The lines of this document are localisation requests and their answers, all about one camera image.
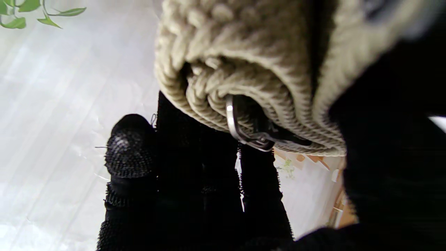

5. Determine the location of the printed room scene backdrop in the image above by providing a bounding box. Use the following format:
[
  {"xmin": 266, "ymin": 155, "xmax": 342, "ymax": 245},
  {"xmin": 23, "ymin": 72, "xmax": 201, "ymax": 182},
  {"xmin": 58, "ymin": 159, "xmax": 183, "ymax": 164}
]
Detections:
[{"xmin": 0, "ymin": 0, "xmax": 359, "ymax": 251}]

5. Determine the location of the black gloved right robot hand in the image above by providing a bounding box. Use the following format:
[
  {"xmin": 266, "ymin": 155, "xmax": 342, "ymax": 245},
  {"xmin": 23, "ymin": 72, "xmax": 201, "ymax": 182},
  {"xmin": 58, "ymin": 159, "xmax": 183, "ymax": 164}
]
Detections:
[{"xmin": 96, "ymin": 21, "xmax": 446, "ymax": 251}]

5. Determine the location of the beige woven belt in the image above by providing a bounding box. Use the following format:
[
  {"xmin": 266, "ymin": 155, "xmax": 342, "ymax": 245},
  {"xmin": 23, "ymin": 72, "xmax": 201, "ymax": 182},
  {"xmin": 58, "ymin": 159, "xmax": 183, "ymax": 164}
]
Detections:
[{"xmin": 154, "ymin": 0, "xmax": 436, "ymax": 157}]

